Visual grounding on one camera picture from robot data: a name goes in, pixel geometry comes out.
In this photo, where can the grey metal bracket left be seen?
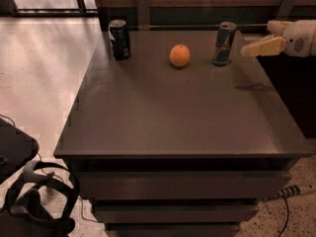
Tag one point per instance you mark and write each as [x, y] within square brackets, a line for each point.
[143, 14]

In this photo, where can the black chair seat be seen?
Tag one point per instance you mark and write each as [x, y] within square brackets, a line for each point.
[16, 149]

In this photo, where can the black VR headset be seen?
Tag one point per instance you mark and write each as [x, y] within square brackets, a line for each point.
[23, 199]

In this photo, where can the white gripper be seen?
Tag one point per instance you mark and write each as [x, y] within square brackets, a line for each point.
[296, 39]

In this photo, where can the grey metal bracket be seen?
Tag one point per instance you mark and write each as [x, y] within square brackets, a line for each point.
[284, 9]
[143, 14]

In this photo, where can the grey metal bracket right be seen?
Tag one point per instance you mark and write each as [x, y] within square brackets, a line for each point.
[284, 9]

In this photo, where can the dark grey drawer cabinet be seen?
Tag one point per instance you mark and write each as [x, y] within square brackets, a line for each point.
[166, 151]

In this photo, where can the redbull can blue silver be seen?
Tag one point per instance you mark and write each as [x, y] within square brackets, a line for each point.
[224, 40]

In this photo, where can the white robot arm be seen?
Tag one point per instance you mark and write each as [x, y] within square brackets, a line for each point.
[313, 38]

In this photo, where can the orange fruit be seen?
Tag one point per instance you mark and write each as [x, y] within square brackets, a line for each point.
[180, 55]

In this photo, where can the dark soda can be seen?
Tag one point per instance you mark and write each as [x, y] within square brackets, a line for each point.
[119, 38]

